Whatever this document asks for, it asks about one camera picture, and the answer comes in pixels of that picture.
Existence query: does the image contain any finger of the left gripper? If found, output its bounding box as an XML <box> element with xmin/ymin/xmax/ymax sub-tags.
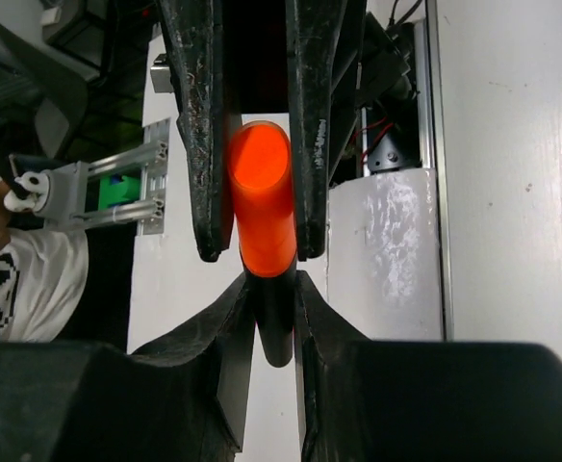
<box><xmin>285</xmin><ymin>1</ymin><xmax>366</xmax><ymax>261</ymax></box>
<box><xmin>158</xmin><ymin>0</ymin><xmax>233</xmax><ymax>263</ymax></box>

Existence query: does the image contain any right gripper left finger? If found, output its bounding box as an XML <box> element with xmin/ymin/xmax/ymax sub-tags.
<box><xmin>132</xmin><ymin>276</ymin><xmax>255</xmax><ymax>461</ymax></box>

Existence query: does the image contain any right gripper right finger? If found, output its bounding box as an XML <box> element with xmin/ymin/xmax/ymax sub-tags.
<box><xmin>294</xmin><ymin>270</ymin><xmax>435</xmax><ymax>461</ymax></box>

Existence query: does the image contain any orange highlighter marker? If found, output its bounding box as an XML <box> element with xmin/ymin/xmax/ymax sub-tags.
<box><xmin>244</xmin><ymin>259</ymin><xmax>296</xmax><ymax>368</ymax></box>

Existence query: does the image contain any orange highlighter cap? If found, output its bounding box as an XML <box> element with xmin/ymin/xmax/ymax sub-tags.
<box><xmin>227</xmin><ymin>121</ymin><xmax>296</xmax><ymax>278</ymax></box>

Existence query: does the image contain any person in white shirt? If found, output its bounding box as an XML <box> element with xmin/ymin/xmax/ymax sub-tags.
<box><xmin>0</xmin><ymin>179</ymin><xmax>89</xmax><ymax>342</ymax></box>

